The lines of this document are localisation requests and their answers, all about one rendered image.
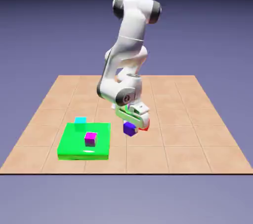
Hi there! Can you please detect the small magenta cube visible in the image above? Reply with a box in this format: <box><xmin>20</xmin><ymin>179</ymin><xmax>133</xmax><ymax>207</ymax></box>
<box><xmin>84</xmin><ymin>132</ymin><xmax>98</xmax><ymax>148</ymax></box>

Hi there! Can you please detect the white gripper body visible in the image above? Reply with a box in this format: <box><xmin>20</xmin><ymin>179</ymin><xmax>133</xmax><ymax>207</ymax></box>
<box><xmin>115</xmin><ymin>105</ymin><xmax>150</xmax><ymax>130</ymax></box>

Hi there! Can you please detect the large green box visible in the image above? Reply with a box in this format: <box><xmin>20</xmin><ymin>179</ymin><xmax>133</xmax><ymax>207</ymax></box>
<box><xmin>57</xmin><ymin>122</ymin><xmax>111</xmax><ymax>161</ymax></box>

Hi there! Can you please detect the small purple cube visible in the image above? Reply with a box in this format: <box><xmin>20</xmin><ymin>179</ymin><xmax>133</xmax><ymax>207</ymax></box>
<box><xmin>123</xmin><ymin>121</ymin><xmax>138</xmax><ymax>137</ymax></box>

